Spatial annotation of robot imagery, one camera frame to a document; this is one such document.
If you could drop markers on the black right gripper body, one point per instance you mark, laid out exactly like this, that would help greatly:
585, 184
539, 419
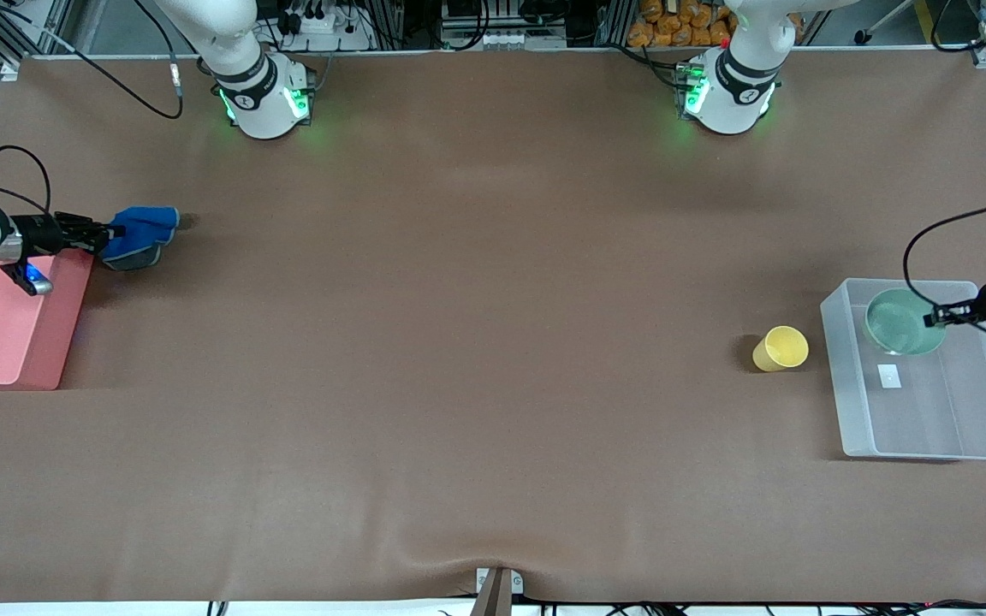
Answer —
41, 233

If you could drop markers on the pale green bowl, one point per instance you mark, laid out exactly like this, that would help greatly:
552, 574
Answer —
899, 321

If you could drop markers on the blue and grey cloth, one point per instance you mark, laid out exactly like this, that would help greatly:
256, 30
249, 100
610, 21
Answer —
146, 231

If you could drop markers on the yellow cup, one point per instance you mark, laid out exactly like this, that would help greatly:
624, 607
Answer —
784, 346

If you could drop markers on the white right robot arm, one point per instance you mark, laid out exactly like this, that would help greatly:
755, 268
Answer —
262, 107

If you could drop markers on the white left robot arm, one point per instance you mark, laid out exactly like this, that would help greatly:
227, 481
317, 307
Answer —
728, 103

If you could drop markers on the white paper label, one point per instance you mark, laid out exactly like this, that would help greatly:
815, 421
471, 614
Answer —
889, 376

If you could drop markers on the clear plastic bin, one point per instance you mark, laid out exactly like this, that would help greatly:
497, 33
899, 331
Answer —
929, 419

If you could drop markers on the white trolley leg with castor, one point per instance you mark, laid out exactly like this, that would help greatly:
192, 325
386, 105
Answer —
874, 26

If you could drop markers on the white power strip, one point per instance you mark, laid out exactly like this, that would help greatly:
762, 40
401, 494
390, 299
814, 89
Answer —
313, 24

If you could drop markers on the orange snack bags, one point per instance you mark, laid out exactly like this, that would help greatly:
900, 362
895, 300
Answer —
681, 24

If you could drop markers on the white terminal block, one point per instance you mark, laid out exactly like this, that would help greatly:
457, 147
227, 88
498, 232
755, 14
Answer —
510, 38

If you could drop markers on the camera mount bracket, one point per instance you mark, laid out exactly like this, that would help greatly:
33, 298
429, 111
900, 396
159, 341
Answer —
497, 590

